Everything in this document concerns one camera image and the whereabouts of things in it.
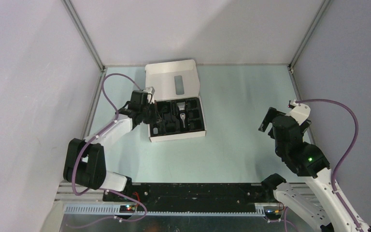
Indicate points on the left controller board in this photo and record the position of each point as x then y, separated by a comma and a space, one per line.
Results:
127, 209

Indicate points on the white box with black tray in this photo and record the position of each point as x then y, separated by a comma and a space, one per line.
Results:
173, 82

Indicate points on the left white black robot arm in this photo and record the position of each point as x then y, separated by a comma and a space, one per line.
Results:
85, 163

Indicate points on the controller board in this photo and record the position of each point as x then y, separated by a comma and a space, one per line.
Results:
127, 209
273, 214

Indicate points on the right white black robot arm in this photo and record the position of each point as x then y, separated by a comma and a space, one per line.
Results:
335, 213

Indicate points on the right aluminium corner post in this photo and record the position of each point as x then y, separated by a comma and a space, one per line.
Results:
309, 32

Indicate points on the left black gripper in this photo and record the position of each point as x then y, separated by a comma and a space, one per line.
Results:
154, 117

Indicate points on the aluminium corner post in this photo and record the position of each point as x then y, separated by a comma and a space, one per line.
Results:
72, 12
309, 32

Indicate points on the silver black hair clipper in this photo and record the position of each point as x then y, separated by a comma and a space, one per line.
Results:
182, 113

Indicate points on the right controller board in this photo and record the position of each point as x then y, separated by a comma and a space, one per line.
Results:
273, 214

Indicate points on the left aluminium corner post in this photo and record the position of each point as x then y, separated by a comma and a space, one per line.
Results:
72, 12

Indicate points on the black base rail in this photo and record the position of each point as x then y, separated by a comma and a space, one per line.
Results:
200, 198

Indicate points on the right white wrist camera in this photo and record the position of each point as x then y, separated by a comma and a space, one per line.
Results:
299, 111

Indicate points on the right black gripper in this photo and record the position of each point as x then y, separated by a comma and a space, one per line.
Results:
271, 111

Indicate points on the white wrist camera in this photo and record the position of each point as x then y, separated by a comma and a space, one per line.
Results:
150, 94
299, 111

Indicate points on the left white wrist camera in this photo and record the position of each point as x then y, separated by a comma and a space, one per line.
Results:
150, 94

